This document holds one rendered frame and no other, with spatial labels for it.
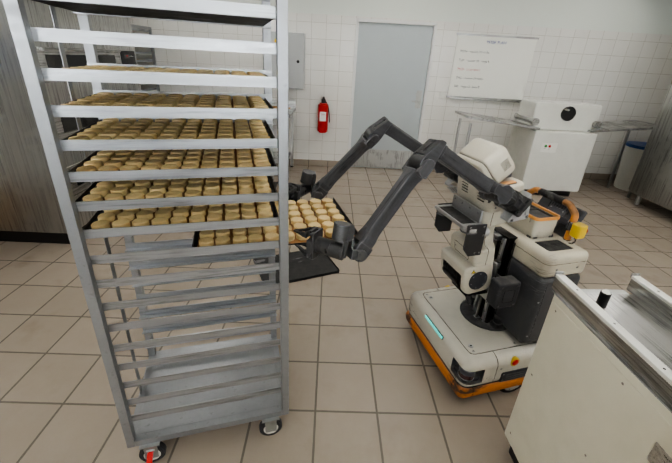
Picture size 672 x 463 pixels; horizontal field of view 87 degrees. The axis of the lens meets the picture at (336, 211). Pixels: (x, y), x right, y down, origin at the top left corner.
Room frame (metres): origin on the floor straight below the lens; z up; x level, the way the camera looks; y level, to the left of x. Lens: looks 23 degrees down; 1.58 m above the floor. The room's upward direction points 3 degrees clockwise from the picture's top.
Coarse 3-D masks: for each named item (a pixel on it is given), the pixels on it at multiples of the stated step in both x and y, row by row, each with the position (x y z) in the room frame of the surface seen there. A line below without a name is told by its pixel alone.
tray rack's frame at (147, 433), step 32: (32, 64) 0.90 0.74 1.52; (64, 64) 1.12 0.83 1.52; (32, 96) 0.90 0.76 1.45; (64, 160) 0.93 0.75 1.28; (64, 192) 0.90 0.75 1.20; (96, 288) 0.92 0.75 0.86; (96, 320) 0.90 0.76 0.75; (160, 352) 1.35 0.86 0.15; (256, 352) 1.39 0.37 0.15; (160, 384) 1.17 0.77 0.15; (192, 384) 1.18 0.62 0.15; (256, 384) 1.20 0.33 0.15; (128, 416) 0.91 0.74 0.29; (160, 416) 1.01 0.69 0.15; (192, 416) 1.02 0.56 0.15; (224, 416) 1.03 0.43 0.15; (256, 416) 1.04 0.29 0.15
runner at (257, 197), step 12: (276, 192) 1.10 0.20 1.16; (84, 204) 0.94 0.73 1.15; (96, 204) 0.94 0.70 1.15; (108, 204) 0.95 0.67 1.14; (120, 204) 0.96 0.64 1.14; (132, 204) 0.97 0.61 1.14; (144, 204) 0.98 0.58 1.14; (156, 204) 0.99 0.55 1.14; (168, 204) 1.00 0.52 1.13; (180, 204) 1.01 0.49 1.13; (192, 204) 1.02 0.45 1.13; (204, 204) 1.03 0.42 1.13
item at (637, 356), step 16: (560, 272) 1.10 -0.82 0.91; (560, 288) 1.06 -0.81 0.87; (576, 288) 1.02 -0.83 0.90; (576, 304) 0.98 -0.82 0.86; (592, 304) 0.93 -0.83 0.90; (592, 320) 0.90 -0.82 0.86; (608, 320) 0.86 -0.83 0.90; (608, 336) 0.83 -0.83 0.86; (624, 336) 0.79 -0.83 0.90; (624, 352) 0.77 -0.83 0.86; (640, 352) 0.73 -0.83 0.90; (640, 368) 0.72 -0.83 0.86; (656, 368) 0.68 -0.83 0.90; (656, 384) 0.67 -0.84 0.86
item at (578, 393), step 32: (576, 320) 0.94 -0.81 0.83; (640, 320) 0.94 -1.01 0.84; (544, 352) 1.02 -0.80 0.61; (576, 352) 0.90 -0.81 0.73; (608, 352) 0.80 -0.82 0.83; (544, 384) 0.96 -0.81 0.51; (576, 384) 0.85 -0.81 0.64; (608, 384) 0.76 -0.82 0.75; (640, 384) 0.69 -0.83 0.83; (512, 416) 1.06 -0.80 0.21; (544, 416) 0.91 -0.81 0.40; (576, 416) 0.81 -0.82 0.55; (608, 416) 0.72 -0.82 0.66; (640, 416) 0.65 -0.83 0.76; (512, 448) 1.00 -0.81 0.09; (544, 448) 0.86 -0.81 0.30; (576, 448) 0.76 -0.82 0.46; (608, 448) 0.68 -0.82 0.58; (640, 448) 0.62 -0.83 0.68
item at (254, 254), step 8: (184, 256) 1.39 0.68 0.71; (192, 256) 1.40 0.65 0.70; (200, 256) 1.41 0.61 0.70; (208, 256) 1.42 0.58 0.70; (216, 256) 1.43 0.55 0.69; (224, 256) 1.44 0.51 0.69; (232, 256) 1.45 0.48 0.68; (240, 256) 1.46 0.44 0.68; (248, 256) 1.47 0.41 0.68; (256, 256) 1.47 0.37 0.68; (264, 256) 1.47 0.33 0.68; (272, 256) 1.48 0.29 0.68; (136, 264) 1.33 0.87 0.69; (144, 264) 1.34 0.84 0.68; (152, 264) 1.35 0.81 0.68; (160, 264) 1.35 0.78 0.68; (168, 264) 1.36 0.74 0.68; (176, 264) 1.36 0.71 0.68; (184, 264) 1.37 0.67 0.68; (192, 264) 1.37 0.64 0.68
